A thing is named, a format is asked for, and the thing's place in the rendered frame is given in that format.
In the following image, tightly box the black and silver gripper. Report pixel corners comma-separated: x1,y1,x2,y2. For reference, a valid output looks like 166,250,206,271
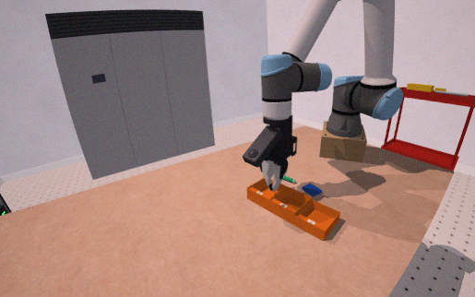
259,116,297,193

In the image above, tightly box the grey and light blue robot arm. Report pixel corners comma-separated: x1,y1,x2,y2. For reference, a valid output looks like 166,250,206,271
243,0,403,167

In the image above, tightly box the orange three-compartment bin rack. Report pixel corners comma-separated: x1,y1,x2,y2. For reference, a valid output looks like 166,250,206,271
247,178,338,241

